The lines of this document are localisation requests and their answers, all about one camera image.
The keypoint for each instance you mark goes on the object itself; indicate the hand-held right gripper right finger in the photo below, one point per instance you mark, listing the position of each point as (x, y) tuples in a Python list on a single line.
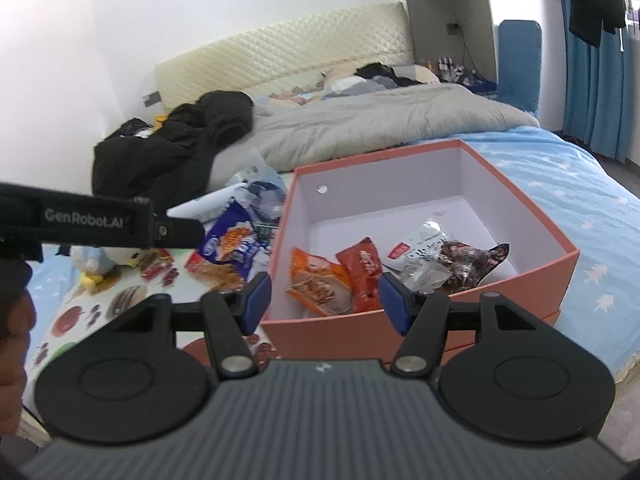
[(392, 305)]

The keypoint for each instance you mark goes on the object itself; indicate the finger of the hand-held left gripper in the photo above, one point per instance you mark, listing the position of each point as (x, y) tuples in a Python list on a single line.
[(180, 234)]

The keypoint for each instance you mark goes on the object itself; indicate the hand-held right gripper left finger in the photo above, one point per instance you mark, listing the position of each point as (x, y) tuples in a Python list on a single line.
[(257, 302)]

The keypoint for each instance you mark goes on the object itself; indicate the orange cardboard box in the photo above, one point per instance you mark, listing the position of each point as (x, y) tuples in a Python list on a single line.
[(350, 330)]

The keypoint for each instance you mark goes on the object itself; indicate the blue noodle snack packet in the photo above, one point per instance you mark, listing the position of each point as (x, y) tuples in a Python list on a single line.
[(230, 245)]

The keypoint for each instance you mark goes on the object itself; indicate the dark red snack packet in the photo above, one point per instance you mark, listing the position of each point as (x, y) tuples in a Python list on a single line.
[(360, 265)]

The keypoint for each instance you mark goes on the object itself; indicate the orange snack packet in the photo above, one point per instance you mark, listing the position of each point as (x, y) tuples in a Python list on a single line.
[(315, 285)]

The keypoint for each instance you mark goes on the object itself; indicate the silver white snack packet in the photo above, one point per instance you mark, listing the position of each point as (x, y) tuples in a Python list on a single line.
[(422, 247)]

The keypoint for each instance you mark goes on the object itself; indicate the dark brown snack packet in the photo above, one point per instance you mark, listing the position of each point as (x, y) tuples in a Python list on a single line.
[(470, 260)]

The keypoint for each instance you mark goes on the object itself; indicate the person's left hand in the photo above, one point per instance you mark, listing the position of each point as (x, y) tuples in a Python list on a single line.
[(15, 340)]

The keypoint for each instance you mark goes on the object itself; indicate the white tube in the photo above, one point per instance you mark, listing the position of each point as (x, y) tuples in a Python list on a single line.
[(200, 206)]

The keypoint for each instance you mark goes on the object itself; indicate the penguin plush toy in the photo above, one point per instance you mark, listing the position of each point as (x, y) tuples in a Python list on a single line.
[(105, 260)]

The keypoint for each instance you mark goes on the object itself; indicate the dark green packet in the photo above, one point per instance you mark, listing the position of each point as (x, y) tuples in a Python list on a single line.
[(265, 234)]

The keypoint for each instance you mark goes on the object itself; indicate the black jacket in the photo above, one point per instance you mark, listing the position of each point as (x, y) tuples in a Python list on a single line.
[(165, 160)]

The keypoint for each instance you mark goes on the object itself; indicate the clear bag with dark item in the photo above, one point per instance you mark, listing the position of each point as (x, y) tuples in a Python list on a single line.
[(265, 197)]

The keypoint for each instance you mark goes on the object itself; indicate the fruit printed sheet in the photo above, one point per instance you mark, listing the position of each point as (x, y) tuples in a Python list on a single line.
[(90, 310)]

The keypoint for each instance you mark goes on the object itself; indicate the clear plastic bag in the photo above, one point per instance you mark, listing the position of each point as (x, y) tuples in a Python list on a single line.
[(250, 170)]

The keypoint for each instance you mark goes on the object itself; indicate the grey quilt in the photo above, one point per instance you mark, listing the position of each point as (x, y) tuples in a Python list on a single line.
[(375, 125)]

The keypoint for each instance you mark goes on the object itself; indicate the cream quilted headboard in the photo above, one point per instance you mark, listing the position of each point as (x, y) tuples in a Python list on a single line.
[(280, 45)]

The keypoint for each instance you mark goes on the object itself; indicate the blue starred bed sheet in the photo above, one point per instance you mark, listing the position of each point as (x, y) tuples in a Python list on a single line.
[(575, 185)]

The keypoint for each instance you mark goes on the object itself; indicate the pile of clothes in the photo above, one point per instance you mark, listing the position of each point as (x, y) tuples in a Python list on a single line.
[(385, 77)]

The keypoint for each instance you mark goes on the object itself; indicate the cluster of small bottles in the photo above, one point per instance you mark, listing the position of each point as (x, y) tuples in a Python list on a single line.
[(455, 71)]

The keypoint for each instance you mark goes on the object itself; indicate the blue chair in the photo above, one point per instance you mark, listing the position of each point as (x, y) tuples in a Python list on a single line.
[(520, 60)]

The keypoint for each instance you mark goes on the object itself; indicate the blue curtain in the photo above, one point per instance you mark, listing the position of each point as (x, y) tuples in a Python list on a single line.
[(600, 95)]

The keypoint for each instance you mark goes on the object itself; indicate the wall switch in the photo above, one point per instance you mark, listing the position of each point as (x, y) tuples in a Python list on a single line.
[(151, 98)]

